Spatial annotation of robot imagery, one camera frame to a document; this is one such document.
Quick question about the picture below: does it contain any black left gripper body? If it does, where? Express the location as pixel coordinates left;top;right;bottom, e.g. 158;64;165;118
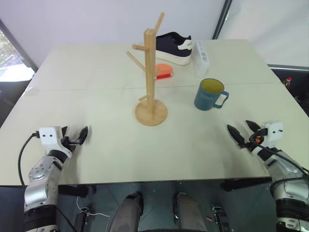
61;136;79;153

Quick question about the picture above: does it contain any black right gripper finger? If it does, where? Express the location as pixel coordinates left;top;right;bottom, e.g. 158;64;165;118
245;120;261;133
227;124;247;148

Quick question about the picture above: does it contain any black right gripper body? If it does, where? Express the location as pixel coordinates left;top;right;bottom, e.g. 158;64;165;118
243;129;269;152

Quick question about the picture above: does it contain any wooden mug tree stand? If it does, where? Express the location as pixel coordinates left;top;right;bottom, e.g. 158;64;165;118
126;12;169;127

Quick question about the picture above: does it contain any teal mug with yellow inside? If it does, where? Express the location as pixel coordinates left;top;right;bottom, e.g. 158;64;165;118
194;78;230;111

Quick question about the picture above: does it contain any white rectangular box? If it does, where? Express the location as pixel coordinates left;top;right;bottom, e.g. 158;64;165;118
194;40;211;78

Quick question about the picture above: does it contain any orange and red block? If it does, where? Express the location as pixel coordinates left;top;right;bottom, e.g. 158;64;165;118
155;63;174;80

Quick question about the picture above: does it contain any black sneaker with white sole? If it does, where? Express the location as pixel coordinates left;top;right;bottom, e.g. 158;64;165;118
154;31;194;66

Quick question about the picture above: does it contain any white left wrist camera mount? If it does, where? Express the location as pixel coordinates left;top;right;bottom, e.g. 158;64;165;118
39;126;73;159

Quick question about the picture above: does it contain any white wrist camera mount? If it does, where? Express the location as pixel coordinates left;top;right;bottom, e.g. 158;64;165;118
252;121;284;153
39;126;73;159

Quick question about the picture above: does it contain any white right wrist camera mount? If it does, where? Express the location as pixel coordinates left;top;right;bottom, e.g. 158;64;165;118
252;121;284;153

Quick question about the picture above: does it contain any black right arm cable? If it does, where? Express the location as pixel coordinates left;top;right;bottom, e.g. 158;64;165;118
256;142;309;191

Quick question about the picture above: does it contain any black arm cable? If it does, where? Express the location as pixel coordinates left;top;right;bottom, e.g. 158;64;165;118
256;142;309;191
18;131;41;186

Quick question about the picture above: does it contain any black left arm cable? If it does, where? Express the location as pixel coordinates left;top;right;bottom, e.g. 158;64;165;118
18;131;41;186

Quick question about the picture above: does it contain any thin white cable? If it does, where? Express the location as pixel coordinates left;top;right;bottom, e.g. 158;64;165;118
76;196;111;218

